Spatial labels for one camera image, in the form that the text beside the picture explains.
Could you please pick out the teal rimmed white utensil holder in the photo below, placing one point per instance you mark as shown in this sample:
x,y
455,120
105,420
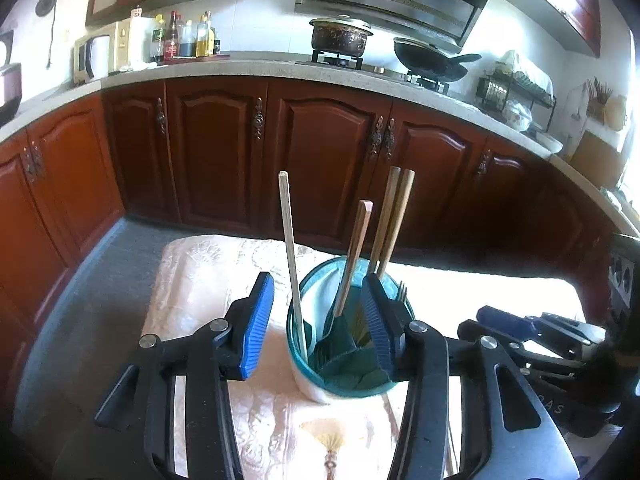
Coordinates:
x,y
345,385

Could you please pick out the dark wooden base cabinets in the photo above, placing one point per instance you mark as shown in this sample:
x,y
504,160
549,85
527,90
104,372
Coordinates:
x,y
320,160

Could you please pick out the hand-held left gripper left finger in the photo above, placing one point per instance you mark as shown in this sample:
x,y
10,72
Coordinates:
x,y
257,325

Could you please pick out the small dark bottle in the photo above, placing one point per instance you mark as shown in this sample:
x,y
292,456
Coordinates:
x,y
217,45

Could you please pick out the gas stove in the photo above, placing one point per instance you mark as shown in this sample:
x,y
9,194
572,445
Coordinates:
x,y
360,62

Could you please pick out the metal fork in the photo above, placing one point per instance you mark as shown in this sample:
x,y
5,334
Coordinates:
x,y
403,295

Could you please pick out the red label sauce bottle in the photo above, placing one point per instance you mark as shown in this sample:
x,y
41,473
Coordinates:
x,y
172,40

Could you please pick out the rice cooker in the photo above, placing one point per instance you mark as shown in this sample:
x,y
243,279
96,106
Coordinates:
x,y
10,95

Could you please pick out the dark sauce bottle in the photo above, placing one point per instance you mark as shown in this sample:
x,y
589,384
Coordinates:
x,y
187,42

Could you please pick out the dark cooking pot with lid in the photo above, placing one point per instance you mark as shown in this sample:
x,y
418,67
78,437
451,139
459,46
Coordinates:
x,y
340,37

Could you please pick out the green glass bottle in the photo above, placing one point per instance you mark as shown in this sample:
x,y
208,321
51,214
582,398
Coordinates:
x,y
158,42

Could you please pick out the cream microwave oven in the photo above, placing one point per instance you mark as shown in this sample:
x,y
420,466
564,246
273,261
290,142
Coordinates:
x,y
120,47

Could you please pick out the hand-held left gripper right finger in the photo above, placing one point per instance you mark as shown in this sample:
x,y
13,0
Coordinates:
x,y
377,325

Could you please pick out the speckled kitchen countertop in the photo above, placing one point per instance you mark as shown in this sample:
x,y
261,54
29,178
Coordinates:
x,y
250,66

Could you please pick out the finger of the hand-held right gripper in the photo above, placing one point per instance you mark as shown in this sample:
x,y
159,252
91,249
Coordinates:
x,y
500,317
487,335

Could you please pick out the wall chopstick holder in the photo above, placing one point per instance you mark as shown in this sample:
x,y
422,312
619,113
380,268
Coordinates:
x,y
597,102

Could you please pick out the dark round hanging utensil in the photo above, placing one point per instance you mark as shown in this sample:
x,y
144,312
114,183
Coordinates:
x,y
46,5

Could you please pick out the cream quilted tablecloth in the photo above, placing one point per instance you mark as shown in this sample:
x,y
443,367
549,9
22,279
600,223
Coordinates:
x,y
200,280

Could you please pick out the crumpled plastic bag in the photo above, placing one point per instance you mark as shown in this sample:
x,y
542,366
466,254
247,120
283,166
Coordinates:
x,y
517,115

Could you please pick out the white cloth cover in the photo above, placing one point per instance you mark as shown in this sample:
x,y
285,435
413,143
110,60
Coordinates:
x,y
530,72

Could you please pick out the light bamboo chopstick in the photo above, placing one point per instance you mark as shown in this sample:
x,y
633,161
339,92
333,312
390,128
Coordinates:
x,y
290,260

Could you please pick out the wooden cutting board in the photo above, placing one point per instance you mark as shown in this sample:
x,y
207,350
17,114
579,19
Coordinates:
x,y
597,160

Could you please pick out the yellow cooking oil bottle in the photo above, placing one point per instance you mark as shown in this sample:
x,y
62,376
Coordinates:
x,y
204,37

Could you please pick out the black wok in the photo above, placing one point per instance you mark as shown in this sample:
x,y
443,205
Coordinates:
x,y
430,60

